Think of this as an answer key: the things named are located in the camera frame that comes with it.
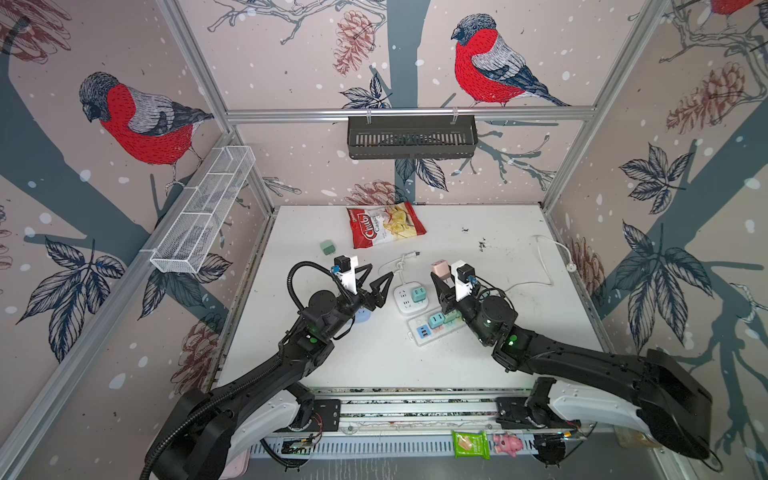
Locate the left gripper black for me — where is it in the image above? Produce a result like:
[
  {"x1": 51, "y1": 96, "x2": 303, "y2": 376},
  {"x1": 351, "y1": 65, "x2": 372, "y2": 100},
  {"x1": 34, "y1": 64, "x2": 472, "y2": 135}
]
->
[{"x1": 324, "y1": 263, "x2": 392, "y2": 340}]

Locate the green charger plug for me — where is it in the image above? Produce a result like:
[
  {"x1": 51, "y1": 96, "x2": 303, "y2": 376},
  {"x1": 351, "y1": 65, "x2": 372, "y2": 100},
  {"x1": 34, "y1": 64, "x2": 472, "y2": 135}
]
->
[{"x1": 444, "y1": 310, "x2": 459, "y2": 324}]

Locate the teal charger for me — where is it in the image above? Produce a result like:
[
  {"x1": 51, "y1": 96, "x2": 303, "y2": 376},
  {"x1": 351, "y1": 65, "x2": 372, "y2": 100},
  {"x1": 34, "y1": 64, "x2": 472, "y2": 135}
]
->
[{"x1": 410, "y1": 286, "x2": 427, "y2": 303}]

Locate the light green charger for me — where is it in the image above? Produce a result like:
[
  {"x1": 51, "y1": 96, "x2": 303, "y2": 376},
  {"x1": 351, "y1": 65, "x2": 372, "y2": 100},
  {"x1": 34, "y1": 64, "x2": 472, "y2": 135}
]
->
[{"x1": 320, "y1": 240, "x2": 336, "y2": 256}]

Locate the pink charger plug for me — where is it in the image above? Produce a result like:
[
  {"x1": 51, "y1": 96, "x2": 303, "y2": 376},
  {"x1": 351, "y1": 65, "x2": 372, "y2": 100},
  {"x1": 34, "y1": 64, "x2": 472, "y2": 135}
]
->
[{"x1": 431, "y1": 260, "x2": 451, "y2": 279}]

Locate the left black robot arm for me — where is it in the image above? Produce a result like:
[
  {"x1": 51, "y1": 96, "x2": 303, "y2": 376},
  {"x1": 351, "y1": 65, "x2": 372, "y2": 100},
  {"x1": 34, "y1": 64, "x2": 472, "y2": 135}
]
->
[{"x1": 139, "y1": 255, "x2": 394, "y2": 479}]

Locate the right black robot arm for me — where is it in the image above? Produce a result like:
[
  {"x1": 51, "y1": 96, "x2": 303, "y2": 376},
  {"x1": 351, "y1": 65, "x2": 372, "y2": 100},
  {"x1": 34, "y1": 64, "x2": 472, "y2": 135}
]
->
[{"x1": 430, "y1": 265, "x2": 713, "y2": 460}]

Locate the white square power socket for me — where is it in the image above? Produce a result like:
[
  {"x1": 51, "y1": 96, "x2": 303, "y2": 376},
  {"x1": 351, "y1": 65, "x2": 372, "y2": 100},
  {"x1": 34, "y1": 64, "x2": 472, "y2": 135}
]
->
[{"x1": 393, "y1": 282, "x2": 429, "y2": 318}]

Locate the long white power strip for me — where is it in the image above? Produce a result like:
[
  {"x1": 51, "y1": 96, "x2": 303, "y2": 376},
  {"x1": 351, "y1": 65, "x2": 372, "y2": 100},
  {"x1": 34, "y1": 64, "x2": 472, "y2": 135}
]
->
[{"x1": 407, "y1": 308, "x2": 466, "y2": 347}]

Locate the red chips bag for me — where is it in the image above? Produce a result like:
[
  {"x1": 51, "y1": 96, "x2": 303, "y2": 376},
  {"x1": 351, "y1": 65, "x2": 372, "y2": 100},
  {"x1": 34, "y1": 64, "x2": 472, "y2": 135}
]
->
[{"x1": 346, "y1": 202, "x2": 427, "y2": 249}]

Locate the green snack packet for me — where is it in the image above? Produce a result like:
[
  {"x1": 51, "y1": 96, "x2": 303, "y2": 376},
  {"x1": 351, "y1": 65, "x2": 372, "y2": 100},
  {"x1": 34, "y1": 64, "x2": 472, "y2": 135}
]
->
[{"x1": 452, "y1": 431, "x2": 490, "y2": 460}]

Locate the pink pig toy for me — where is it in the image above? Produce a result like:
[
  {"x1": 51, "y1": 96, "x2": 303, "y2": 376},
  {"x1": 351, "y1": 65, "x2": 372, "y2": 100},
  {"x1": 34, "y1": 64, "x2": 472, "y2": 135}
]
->
[{"x1": 492, "y1": 433, "x2": 524, "y2": 458}]

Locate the pink tray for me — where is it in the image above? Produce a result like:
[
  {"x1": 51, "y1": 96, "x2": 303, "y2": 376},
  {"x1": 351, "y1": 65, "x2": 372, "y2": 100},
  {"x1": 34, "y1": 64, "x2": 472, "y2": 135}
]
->
[{"x1": 220, "y1": 451, "x2": 250, "y2": 480}]

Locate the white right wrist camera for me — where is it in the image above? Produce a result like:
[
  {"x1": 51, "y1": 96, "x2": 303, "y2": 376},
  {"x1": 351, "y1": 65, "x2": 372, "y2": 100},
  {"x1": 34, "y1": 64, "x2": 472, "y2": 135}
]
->
[{"x1": 450, "y1": 260, "x2": 477, "y2": 302}]

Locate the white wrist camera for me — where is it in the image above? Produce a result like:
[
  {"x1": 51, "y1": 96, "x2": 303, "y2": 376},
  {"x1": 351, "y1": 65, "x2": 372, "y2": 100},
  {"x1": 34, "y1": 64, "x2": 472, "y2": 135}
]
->
[
  {"x1": 332, "y1": 255, "x2": 359, "y2": 295},
  {"x1": 450, "y1": 260, "x2": 477, "y2": 302}
]

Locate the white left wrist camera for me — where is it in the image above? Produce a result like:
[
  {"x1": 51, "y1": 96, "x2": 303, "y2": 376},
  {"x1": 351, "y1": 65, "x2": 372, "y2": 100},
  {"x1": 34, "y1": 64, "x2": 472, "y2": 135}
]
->
[{"x1": 332, "y1": 255, "x2": 359, "y2": 295}]

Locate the white socket cable with plug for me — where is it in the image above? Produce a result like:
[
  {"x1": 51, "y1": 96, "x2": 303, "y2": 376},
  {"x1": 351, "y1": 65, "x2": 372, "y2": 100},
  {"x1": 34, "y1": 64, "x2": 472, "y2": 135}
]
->
[{"x1": 376, "y1": 251, "x2": 421, "y2": 283}]

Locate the white power strip cable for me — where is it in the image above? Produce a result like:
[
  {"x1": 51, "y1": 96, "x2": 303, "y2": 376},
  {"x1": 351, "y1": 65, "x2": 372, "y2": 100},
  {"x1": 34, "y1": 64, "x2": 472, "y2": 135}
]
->
[{"x1": 503, "y1": 235, "x2": 577, "y2": 295}]

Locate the black wall basket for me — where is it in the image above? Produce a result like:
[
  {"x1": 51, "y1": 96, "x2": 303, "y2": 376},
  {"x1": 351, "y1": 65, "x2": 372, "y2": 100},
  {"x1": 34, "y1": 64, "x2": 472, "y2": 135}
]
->
[{"x1": 347, "y1": 115, "x2": 478, "y2": 160}]

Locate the white wire shelf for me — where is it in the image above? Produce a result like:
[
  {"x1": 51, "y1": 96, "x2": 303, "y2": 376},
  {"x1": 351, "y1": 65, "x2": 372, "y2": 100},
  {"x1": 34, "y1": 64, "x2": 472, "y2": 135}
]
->
[{"x1": 150, "y1": 145, "x2": 255, "y2": 274}]

